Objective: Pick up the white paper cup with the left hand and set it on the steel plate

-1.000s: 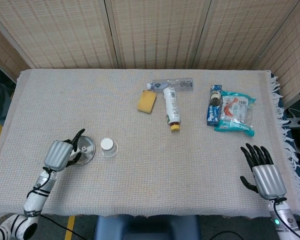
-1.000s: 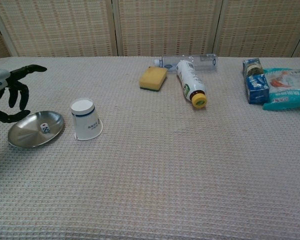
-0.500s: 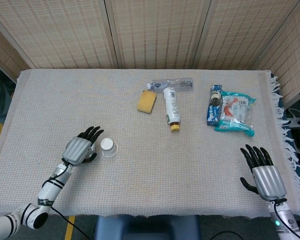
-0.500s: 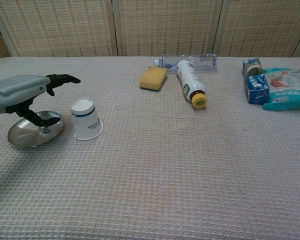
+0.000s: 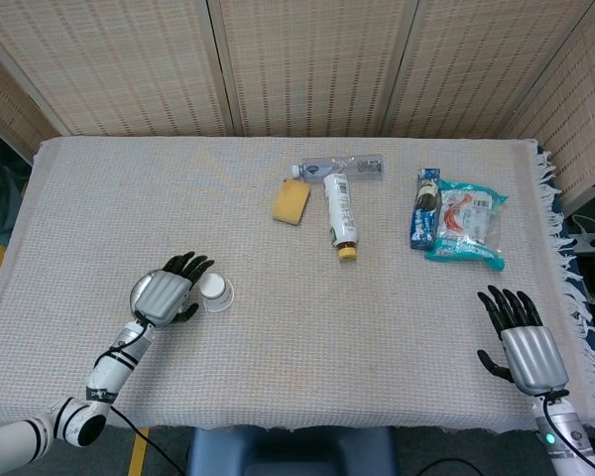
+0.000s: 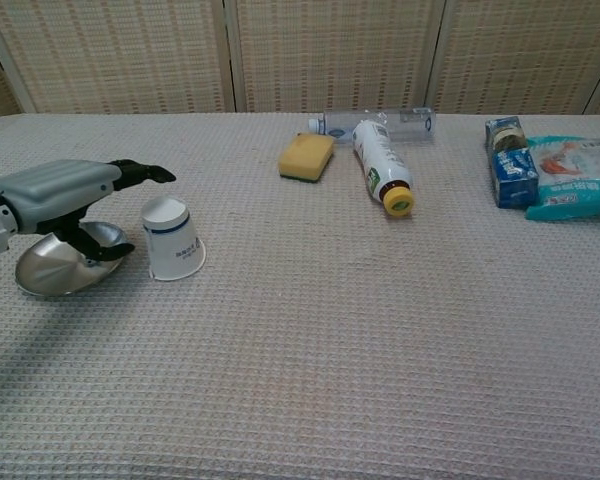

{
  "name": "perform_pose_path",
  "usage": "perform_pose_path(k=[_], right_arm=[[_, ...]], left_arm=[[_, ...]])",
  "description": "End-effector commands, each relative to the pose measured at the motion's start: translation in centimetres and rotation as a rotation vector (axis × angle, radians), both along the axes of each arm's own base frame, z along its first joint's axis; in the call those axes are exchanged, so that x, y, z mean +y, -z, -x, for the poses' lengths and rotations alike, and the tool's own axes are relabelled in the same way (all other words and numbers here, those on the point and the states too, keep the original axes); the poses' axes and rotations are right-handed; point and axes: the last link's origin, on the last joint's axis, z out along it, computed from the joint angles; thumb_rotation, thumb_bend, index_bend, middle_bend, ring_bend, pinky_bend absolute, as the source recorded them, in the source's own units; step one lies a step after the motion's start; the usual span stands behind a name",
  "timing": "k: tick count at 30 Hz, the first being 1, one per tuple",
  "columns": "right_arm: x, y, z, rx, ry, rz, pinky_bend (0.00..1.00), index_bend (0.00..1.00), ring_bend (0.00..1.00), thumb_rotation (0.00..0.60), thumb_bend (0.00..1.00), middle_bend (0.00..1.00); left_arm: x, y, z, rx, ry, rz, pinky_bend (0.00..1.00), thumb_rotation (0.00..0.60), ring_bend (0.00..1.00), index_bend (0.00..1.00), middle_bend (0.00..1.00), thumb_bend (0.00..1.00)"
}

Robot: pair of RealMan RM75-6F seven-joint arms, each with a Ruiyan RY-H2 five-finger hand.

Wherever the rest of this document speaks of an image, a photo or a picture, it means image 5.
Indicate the blue cookie box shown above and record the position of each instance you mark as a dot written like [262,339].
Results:
[424,223]

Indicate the clear plastic water bottle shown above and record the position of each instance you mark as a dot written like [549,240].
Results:
[357,166]

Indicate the dark blue-grey cloth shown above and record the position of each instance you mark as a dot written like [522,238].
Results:
[0,188]

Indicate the white floor device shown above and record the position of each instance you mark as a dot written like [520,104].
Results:
[592,240]

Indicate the yellow green scouring sponge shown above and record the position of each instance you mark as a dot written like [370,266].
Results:
[290,203]

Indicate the white bottle yellow cap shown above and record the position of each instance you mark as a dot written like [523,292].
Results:
[342,208]

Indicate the teal snack bag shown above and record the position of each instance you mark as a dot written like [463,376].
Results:
[471,223]

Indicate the white paper cup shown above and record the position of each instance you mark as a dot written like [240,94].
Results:
[217,292]

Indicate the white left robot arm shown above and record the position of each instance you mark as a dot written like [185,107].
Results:
[109,372]

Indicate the beige waffle weave tablecloth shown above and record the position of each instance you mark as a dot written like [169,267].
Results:
[327,322]

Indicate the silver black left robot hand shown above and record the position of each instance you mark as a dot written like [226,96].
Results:
[161,297]

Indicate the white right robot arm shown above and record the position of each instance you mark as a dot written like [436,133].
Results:
[565,436]

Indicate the woven bamboo screen panel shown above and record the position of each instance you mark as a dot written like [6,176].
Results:
[575,114]
[5,109]
[129,64]
[317,64]
[476,64]

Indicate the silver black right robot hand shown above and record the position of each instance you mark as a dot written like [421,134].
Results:
[533,362]

